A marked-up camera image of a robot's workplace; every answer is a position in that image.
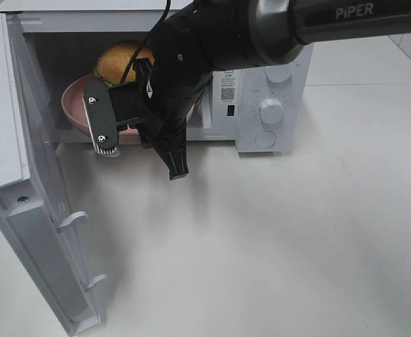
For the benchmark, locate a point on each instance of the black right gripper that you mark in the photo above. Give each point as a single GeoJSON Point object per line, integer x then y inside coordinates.
{"type": "Point", "coordinates": [178, 78]}

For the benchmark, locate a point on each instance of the pink round plate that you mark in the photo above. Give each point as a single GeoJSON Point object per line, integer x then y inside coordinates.
{"type": "Point", "coordinates": [72, 104]}

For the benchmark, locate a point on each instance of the lower white timer knob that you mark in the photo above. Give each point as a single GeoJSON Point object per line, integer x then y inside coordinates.
{"type": "Point", "coordinates": [271, 111]}

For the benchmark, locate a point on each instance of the white warning label sticker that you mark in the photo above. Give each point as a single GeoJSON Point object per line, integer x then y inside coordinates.
{"type": "Point", "coordinates": [227, 86]}

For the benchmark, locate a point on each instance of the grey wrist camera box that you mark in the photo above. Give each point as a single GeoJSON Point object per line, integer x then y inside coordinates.
{"type": "Point", "coordinates": [109, 111]}

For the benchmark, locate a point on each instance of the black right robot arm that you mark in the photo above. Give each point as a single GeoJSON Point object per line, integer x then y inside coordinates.
{"type": "Point", "coordinates": [208, 36]}

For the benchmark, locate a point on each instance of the white microwave door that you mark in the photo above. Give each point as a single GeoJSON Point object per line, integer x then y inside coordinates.
{"type": "Point", "coordinates": [36, 216]}

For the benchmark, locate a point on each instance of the upper white power knob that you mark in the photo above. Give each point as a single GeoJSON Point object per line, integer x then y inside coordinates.
{"type": "Point", "coordinates": [278, 74]}

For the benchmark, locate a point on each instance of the white microwave oven body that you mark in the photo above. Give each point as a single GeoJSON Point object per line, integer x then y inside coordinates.
{"type": "Point", "coordinates": [256, 107]}

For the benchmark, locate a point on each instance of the round white door button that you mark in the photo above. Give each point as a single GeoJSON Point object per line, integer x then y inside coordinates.
{"type": "Point", "coordinates": [265, 139]}

